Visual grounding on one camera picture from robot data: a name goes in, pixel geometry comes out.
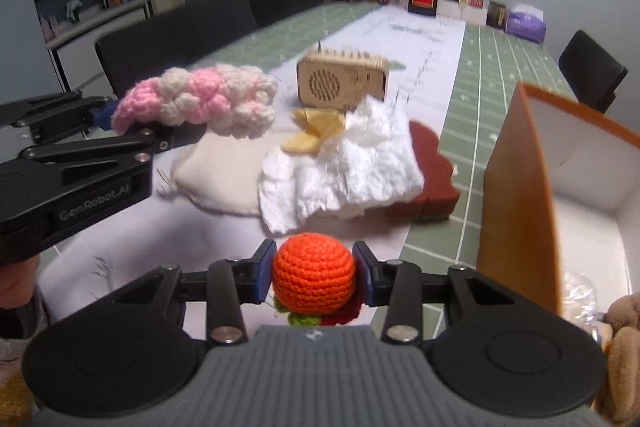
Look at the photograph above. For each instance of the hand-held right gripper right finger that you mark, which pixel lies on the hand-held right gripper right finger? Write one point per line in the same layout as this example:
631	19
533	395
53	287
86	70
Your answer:
362	274

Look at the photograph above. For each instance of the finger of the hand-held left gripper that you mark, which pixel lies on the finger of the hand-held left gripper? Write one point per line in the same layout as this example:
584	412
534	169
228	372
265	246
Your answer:
104	117
165	138

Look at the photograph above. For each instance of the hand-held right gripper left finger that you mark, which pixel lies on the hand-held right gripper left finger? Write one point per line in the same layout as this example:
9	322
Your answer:
262	274

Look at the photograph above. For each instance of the orange crochet fruit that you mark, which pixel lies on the orange crochet fruit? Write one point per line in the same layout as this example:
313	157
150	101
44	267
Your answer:
315	272

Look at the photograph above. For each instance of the pink white crochet piece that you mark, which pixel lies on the pink white crochet piece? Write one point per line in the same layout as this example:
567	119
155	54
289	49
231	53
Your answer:
200	92

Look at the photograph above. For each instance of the white tissue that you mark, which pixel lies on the white tissue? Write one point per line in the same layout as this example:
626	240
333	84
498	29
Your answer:
350	172

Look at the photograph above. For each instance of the red sponge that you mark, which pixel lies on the red sponge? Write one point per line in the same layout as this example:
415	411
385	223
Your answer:
430	167

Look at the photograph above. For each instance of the orange cardboard box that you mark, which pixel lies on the orange cardboard box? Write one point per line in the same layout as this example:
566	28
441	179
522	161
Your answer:
520	187

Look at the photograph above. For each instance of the clear plastic bread bag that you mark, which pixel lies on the clear plastic bread bag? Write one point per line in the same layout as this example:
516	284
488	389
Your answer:
580	297

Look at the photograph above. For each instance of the brown knit towel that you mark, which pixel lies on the brown knit towel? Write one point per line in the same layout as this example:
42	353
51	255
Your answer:
625	357

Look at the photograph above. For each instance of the white cloth pouch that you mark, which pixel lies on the white cloth pouch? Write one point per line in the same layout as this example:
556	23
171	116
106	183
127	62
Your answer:
225	177

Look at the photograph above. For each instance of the white drawer cabinet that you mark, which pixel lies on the white drawer cabinet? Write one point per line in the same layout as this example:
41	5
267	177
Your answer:
85	39

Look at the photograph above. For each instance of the white countertop dispenser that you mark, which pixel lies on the white countertop dispenser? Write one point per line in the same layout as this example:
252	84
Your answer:
74	10

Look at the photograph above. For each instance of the wooden radio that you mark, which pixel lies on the wooden radio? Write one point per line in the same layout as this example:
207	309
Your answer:
345	79

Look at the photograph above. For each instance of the white printed table runner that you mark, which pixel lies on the white printed table runner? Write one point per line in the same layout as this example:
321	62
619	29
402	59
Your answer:
425	57

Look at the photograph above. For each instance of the green checked tablecloth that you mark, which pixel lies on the green checked tablecloth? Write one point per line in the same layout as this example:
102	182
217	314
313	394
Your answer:
500	72

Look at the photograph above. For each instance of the white low box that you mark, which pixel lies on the white low box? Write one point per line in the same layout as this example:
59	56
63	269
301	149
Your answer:
450	12

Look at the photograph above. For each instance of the small glass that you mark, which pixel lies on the small glass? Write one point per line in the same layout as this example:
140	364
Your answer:
463	4

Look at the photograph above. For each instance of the purple tissue pack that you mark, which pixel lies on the purple tissue pack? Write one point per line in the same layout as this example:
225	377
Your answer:
525	24

